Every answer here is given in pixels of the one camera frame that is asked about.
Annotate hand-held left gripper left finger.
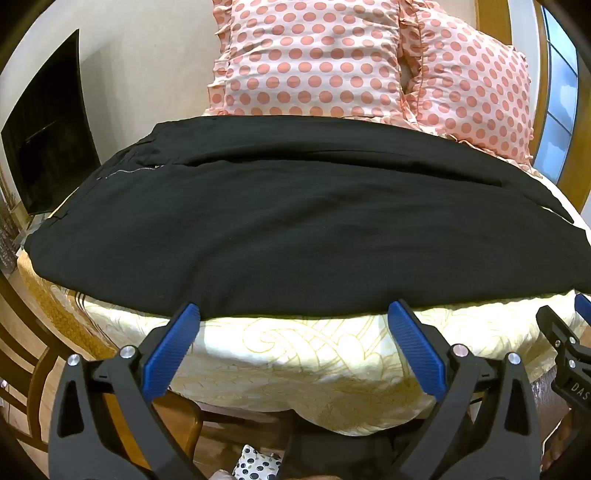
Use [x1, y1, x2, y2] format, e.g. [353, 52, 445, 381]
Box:
[48, 302, 204, 480]

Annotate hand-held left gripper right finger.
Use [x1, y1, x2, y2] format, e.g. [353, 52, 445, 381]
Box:
[387, 300, 541, 480]

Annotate black pants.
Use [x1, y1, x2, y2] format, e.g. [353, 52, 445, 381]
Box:
[25, 115, 591, 319]

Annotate person's right hand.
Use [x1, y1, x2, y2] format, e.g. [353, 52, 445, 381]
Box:
[541, 408, 578, 472]

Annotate yellow patterned bed sheet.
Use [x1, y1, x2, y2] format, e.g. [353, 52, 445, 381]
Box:
[18, 175, 591, 437]

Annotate orange mattress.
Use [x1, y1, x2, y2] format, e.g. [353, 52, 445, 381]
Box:
[16, 254, 121, 374]

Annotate wooden chair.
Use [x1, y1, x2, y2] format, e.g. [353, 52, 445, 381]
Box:
[0, 272, 204, 467]

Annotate white black dotted cloth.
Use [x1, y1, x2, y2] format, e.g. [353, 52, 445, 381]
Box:
[233, 444, 282, 480]

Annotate cluttered side table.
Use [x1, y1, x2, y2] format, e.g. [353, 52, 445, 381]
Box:
[0, 175, 51, 278]

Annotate glass window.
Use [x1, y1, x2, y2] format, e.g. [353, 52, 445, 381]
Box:
[531, 4, 581, 185]

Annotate pink polka dot pillow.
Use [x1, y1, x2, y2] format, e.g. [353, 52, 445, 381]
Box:
[201, 0, 419, 127]
[399, 7, 541, 174]

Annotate black television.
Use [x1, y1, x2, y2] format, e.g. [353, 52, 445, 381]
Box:
[0, 28, 102, 217]

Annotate wooden window frame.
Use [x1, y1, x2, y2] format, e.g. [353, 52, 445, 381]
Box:
[475, 0, 591, 195]

